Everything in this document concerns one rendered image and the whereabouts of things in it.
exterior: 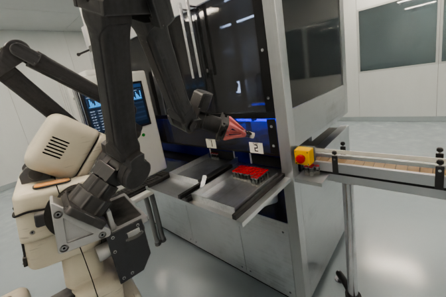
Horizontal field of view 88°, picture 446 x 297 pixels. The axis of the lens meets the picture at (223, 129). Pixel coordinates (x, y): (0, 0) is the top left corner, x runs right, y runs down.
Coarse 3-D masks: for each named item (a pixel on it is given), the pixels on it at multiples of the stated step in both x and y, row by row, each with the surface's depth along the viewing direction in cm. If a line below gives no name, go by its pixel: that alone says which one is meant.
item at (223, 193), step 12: (216, 180) 119; (228, 180) 122; (192, 192) 108; (204, 192) 113; (216, 192) 111; (228, 192) 109; (240, 192) 107; (252, 192) 99; (216, 204) 97; (228, 204) 99; (240, 204) 93
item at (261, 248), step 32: (320, 192) 141; (192, 224) 188; (224, 224) 160; (256, 224) 139; (320, 224) 142; (224, 256) 170; (256, 256) 147; (288, 256) 129; (320, 256) 144; (288, 288) 136
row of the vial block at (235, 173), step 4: (232, 172) 122; (236, 172) 119; (240, 172) 118; (244, 172) 117; (248, 172) 116; (236, 176) 120; (240, 176) 118; (244, 176) 117; (248, 176) 115; (260, 176) 110; (240, 180) 119; (244, 180) 117; (248, 180) 115; (260, 180) 110; (260, 184) 111
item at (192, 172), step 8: (192, 160) 152; (200, 160) 157; (208, 160) 156; (216, 160) 154; (224, 160) 151; (232, 160) 142; (184, 168) 146; (192, 168) 147; (200, 168) 145; (208, 168) 142; (216, 168) 132; (176, 176) 134; (184, 176) 129; (192, 176) 134; (200, 176) 133; (208, 176) 127
